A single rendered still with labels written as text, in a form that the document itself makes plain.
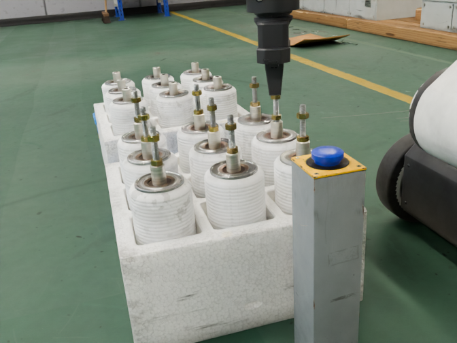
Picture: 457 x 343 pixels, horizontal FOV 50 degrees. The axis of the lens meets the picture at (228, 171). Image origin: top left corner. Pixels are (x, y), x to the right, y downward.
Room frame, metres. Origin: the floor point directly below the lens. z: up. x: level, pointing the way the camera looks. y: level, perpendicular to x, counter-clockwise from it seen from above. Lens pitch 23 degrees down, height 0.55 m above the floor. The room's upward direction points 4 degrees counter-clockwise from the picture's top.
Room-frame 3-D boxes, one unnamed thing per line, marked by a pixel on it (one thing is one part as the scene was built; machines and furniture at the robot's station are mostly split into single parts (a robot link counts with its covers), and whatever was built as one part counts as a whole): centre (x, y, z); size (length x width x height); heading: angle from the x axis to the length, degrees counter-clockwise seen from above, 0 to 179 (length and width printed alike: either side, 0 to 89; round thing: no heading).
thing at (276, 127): (0.87, -0.09, 0.26); 0.02 x 0.02 x 0.03
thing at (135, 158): (0.80, 0.14, 0.25); 0.08 x 0.08 x 0.01
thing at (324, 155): (0.57, -0.12, 0.32); 0.04 x 0.04 x 0.02
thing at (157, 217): (0.69, 0.11, 0.16); 0.10 x 0.10 x 0.18
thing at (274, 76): (0.84, -0.09, 0.37); 0.03 x 0.02 x 0.06; 82
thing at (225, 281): (0.83, 0.02, 0.09); 0.39 x 0.39 x 0.18; 15
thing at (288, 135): (0.87, -0.09, 0.25); 0.08 x 0.08 x 0.01
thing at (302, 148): (0.75, -0.12, 0.26); 0.02 x 0.02 x 0.03
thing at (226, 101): (1.29, 0.01, 0.16); 0.10 x 0.10 x 0.18
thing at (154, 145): (0.69, 0.11, 0.30); 0.01 x 0.01 x 0.08
